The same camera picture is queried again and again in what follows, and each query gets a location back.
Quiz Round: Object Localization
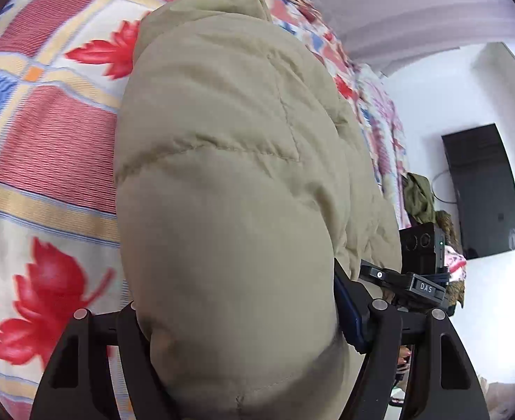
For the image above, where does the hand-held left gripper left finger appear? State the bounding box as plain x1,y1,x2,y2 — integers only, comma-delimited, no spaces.
30,301,173,420

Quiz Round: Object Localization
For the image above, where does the patterned leaf print blanket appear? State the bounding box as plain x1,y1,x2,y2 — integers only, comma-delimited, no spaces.
0,0,410,420

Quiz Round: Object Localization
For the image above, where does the grey curtain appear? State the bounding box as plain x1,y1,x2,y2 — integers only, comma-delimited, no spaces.
292,0,515,76

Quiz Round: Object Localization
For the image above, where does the black cable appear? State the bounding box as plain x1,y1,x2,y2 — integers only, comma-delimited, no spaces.
431,170,458,204

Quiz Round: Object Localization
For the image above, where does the person's foot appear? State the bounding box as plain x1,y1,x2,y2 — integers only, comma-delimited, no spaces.
391,345,416,404

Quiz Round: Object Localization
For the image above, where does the olive green garment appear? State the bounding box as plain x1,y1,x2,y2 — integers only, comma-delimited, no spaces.
403,173,459,250

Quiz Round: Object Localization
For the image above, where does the black wall television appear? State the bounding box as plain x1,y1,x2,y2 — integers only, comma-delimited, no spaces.
441,123,515,260

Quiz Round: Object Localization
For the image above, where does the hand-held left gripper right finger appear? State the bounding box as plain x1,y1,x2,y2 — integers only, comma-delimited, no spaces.
333,257,491,420

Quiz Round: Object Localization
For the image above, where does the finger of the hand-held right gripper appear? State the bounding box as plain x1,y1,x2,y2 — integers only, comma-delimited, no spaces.
359,260,413,290

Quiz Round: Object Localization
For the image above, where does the beige puffer jacket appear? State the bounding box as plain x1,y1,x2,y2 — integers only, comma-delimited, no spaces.
113,0,402,420

